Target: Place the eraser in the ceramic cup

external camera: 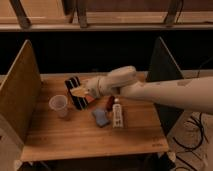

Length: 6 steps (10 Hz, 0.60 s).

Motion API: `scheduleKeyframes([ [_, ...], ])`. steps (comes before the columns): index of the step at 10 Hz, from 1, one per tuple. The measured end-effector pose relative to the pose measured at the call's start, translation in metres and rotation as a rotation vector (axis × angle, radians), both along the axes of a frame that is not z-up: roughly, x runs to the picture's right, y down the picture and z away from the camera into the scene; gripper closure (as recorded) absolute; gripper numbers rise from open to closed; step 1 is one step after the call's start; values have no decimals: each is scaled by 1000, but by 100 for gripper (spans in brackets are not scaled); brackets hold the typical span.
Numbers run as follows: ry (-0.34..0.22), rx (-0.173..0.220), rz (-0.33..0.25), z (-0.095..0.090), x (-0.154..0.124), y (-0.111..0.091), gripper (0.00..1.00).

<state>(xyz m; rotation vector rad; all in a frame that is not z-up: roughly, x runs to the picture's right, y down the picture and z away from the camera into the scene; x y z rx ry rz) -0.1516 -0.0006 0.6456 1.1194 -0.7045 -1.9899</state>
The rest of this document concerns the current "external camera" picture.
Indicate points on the white glue bottle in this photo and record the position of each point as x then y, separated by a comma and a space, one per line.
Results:
117, 114

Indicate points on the wooden back shelf frame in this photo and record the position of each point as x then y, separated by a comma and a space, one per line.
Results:
105, 15

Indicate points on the orange ceramic bowl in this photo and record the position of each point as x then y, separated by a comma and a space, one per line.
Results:
89, 98

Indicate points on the dark red small object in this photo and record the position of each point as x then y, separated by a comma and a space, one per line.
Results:
110, 103

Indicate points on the blue sponge block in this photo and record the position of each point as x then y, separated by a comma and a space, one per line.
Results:
100, 117

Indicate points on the left wooden divider panel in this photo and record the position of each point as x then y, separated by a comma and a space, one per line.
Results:
19, 91

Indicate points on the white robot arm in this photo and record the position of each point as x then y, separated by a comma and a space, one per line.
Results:
194, 94

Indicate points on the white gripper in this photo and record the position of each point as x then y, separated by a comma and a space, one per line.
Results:
95, 87

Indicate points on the clear plastic cup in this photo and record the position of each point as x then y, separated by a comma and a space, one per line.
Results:
59, 103

